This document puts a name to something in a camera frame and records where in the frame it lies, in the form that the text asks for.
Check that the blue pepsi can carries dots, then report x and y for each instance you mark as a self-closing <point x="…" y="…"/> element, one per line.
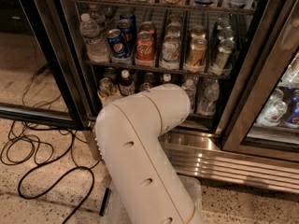
<point x="128" y="32"/>
<point x="117" y="43"/>

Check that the blue pepsi can front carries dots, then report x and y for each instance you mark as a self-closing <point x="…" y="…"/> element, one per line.
<point x="117" y="43"/>

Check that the brown tea bottle left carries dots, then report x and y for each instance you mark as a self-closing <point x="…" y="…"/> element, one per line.
<point x="127" y="84"/>

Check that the gold can front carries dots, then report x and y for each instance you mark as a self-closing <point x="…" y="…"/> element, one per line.
<point x="195" y="61"/>

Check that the red coca-cola can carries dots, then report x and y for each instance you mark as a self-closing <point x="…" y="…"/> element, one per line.
<point x="144" y="55"/>
<point x="148" y="26"/>

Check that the blue pepsi can behind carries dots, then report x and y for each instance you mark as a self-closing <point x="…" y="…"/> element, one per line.
<point x="128" y="32"/>

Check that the green 7up can front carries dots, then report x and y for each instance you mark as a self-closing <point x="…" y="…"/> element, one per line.
<point x="106" y="86"/>

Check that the red coca-cola can front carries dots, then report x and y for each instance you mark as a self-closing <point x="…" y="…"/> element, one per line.
<point x="144" y="55"/>

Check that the blue pepsi can right compartment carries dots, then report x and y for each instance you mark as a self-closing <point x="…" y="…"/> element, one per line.
<point x="291" y="118"/>

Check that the amber can bottom shelf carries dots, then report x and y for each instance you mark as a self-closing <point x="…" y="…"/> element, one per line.
<point x="145" y="86"/>

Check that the stainless steel glass-door fridge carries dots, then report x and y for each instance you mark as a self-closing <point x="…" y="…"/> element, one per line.
<point x="229" y="145"/>

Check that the water bottle middle shelf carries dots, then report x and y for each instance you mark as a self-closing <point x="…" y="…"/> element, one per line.
<point x="94" y="40"/>

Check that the water bottle bottom right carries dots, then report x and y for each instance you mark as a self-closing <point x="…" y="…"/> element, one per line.
<point x="207" y="103"/>

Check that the clear plastic bin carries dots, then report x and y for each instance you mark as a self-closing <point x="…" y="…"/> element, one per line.
<point x="113" y="211"/>

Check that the green silver can front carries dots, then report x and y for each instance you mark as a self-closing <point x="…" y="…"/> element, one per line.
<point x="224" y="51"/>

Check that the open fridge glass door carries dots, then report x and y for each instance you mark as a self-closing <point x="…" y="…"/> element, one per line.
<point x="39" y="79"/>

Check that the white green can front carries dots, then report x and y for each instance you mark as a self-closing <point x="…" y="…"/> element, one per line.
<point x="169" y="58"/>

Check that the white can right compartment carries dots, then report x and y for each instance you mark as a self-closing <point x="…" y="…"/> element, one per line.
<point x="272" y="114"/>

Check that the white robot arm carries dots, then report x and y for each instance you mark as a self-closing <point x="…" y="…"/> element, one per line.
<point x="127" y="132"/>

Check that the brown tea bottle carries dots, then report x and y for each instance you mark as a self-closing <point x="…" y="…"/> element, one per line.
<point x="127" y="84"/>
<point x="166" y="78"/>

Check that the red coca-cola can behind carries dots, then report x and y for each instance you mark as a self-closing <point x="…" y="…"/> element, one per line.
<point x="148" y="26"/>

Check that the brown tea bottle right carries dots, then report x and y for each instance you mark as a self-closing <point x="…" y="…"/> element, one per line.
<point x="166" y="78"/>

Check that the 7up can behind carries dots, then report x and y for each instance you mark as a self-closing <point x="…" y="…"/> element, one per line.
<point x="111" y="74"/>

